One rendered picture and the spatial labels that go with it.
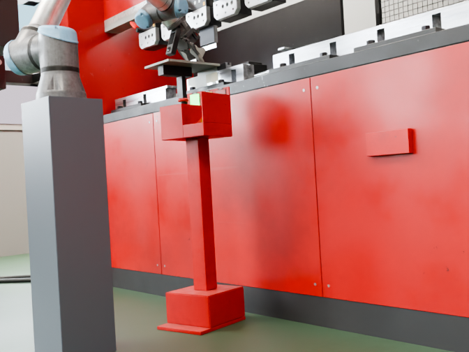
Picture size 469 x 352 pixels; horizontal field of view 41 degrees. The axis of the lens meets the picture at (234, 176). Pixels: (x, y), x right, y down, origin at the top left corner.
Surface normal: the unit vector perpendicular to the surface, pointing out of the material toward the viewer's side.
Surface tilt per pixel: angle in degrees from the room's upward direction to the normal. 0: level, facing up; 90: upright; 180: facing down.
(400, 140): 90
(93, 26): 90
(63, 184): 90
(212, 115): 90
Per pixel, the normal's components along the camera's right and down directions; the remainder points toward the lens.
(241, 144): -0.77, 0.04
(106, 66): 0.64, -0.04
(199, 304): -0.60, 0.03
